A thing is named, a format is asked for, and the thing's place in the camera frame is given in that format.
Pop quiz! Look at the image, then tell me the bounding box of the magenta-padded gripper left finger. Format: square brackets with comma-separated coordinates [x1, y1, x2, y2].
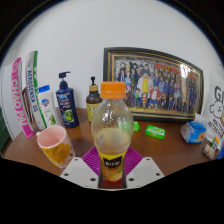
[59, 147, 101, 190]

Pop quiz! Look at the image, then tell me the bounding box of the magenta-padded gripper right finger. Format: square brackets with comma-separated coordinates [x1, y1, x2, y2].
[123, 147, 165, 189]

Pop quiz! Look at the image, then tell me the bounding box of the orange-capped juice bottle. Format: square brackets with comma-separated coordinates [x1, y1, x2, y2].
[90, 81, 135, 183]

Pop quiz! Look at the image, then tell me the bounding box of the pink and yellow mug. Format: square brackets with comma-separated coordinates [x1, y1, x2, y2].
[35, 125, 77, 169]

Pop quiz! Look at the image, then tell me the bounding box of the blue tissue pack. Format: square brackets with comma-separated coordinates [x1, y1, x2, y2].
[179, 113, 208, 144]

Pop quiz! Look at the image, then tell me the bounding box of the dark blue pump bottle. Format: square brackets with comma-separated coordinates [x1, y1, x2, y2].
[55, 70, 80, 129]

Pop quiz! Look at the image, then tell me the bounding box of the patterned snack packet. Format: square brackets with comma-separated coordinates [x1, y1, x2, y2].
[202, 143, 218, 160]

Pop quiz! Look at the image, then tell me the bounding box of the brown pump bottle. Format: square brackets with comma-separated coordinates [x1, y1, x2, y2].
[85, 76, 103, 123]

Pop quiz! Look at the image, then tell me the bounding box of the white bottle with blue cap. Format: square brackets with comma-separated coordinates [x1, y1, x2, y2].
[36, 84, 61, 129]

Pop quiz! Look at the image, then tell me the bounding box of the small orange white packet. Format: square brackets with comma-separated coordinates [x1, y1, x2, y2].
[209, 134, 222, 151]

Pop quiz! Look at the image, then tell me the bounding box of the green crate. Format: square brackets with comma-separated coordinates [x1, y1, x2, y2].
[0, 106, 11, 148]

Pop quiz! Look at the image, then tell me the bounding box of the dark framed group picture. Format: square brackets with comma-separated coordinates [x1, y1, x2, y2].
[102, 47, 205, 123]

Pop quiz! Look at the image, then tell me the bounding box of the white printed paper bag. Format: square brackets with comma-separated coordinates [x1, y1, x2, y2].
[203, 73, 224, 148]

